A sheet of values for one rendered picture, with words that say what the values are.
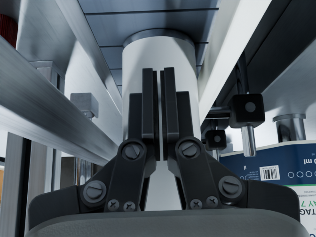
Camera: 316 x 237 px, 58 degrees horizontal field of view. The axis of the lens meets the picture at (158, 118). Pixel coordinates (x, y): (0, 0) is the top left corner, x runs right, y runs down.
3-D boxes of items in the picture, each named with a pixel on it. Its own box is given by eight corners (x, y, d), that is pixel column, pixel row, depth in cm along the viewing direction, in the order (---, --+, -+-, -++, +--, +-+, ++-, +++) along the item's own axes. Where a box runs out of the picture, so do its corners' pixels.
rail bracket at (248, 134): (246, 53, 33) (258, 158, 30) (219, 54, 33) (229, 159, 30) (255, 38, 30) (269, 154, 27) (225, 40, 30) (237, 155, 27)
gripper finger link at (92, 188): (92, 223, 13) (104, 105, 17) (161, 220, 13) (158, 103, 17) (72, 200, 10) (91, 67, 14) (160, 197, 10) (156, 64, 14)
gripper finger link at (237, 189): (165, 220, 13) (161, 103, 17) (235, 218, 13) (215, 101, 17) (164, 197, 10) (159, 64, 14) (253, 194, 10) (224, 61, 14)
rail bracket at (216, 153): (219, 98, 49) (225, 169, 46) (182, 99, 49) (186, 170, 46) (223, 91, 46) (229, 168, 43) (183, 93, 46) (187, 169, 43)
